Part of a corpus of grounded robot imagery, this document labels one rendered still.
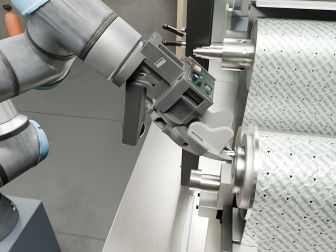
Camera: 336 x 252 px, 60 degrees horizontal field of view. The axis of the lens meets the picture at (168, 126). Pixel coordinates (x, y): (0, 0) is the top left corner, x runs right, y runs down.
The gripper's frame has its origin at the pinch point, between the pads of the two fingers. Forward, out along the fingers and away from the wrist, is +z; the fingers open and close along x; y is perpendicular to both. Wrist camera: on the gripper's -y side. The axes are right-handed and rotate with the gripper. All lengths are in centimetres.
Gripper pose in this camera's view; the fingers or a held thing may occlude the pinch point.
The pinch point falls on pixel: (221, 153)
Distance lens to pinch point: 46.7
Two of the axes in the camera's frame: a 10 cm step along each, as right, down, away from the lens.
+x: 1.8, -5.8, 8.0
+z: 7.6, 6.0, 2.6
